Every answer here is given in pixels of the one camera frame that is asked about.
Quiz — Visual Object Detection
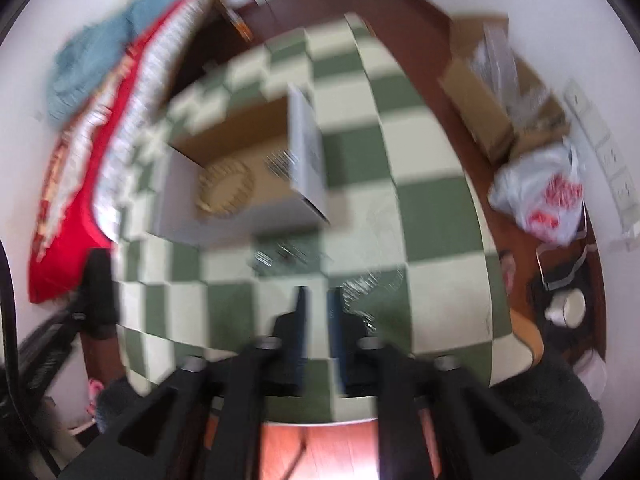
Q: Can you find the woven straw ring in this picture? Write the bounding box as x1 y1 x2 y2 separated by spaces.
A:
196 157 256 218

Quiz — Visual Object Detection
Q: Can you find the cardboard box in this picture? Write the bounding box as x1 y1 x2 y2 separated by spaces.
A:
152 85 332 248

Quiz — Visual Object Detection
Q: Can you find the white red plastic bag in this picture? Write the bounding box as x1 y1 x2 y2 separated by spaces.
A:
489 137 587 247

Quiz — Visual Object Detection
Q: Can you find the silver chain necklace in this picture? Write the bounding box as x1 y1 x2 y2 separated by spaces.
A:
252 240 321 273

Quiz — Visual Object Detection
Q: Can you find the orange bottle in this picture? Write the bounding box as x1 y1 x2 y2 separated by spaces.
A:
220 0 253 43

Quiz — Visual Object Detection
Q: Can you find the teal cloth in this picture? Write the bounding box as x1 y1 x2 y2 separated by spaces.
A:
46 0 213 128

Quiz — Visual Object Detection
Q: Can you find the red patterned blanket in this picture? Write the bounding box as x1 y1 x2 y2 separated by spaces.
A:
27 0 216 303

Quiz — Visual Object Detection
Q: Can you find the white cup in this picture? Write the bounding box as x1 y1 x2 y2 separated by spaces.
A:
544 288 586 328

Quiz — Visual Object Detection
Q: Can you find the white power strip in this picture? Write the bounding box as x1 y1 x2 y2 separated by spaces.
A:
564 80 640 236

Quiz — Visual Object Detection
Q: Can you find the silver bead bracelet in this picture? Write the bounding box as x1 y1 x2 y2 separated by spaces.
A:
340 265 406 322

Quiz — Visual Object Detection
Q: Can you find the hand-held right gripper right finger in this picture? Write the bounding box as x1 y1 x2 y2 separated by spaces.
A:
327 287 581 480

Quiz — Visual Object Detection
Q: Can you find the white strap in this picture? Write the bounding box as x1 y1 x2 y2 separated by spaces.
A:
535 230 596 291

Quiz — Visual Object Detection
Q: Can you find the clear plastic wrap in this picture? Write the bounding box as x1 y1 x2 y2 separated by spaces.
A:
470 25 532 111

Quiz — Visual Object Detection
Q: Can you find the brown cardboard carton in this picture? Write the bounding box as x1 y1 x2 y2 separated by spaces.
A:
439 15 571 163

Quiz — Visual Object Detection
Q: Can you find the dark fuzzy cloth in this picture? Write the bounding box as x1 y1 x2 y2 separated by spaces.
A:
492 350 606 478

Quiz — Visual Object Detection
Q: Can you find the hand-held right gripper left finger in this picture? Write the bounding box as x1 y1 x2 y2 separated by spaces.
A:
60 286 308 480

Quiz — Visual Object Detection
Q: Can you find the pink slipper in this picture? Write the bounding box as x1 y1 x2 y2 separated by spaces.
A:
86 379 106 413

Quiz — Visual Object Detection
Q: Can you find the green white checkered tablecloth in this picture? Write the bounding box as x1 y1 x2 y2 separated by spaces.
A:
112 12 516 423

